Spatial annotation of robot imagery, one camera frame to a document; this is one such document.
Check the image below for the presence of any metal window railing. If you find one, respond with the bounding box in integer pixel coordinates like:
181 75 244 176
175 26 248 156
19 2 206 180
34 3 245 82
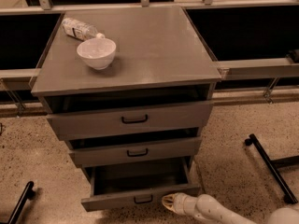
1 0 299 113

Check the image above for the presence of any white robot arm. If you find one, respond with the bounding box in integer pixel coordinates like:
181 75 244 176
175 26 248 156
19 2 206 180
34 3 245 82
162 192 299 224

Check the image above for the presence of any grey middle drawer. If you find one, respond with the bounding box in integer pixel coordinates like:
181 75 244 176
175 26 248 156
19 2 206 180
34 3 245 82
69 137 201 167

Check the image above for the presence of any grey bottom drawer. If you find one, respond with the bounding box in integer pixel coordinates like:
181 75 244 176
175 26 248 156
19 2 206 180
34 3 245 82
81 158 200 211

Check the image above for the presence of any white ceramic bowl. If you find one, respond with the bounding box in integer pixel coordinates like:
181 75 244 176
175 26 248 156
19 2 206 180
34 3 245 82
77 38 116 70

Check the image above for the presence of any black right stand leg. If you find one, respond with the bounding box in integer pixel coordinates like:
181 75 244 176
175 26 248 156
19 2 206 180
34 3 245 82
244 133 299 204

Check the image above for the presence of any black left stand leg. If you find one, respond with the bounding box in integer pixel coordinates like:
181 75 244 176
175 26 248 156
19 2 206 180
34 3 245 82
7 181 35 224

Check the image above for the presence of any black stand leg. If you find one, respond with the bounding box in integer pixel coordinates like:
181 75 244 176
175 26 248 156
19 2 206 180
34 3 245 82
7 181 35 224
244 133 299 204

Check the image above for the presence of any grey drawer cabinet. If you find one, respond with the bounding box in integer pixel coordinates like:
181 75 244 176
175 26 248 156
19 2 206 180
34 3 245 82
31 6 222 173

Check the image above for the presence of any grey drawer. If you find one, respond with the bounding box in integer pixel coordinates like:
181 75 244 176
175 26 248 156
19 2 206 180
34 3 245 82
69 137 201 167
47 101 213 141
81 158 200 211

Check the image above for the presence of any clear plastic water bottle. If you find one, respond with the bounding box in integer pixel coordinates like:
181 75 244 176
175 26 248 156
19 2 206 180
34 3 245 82
62 18 105 41

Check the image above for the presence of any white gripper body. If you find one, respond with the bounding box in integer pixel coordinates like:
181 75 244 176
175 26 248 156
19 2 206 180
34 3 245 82
173 193 198 217

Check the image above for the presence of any grey top drawer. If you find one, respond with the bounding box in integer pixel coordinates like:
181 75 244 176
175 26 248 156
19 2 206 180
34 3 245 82
47 101 213 141

